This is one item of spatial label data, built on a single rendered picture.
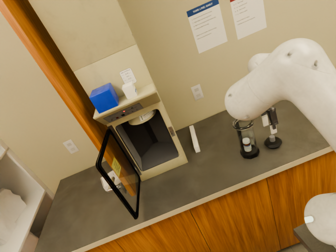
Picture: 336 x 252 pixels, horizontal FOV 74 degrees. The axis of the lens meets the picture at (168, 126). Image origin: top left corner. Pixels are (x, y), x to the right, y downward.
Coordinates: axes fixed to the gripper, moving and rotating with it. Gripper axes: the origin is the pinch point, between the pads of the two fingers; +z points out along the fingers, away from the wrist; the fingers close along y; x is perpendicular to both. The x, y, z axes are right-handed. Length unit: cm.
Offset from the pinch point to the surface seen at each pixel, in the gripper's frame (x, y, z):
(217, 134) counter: -23.0, -28.6, 14.3
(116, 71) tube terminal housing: -63, -12, -55
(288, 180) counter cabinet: 0.1, 13.0, 30.5
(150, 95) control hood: -52, -2, -41
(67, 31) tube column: -74, -12, -78
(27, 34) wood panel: -86, -4, -83
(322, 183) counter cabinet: 20, 13, 45
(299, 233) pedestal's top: -17, 49, 14
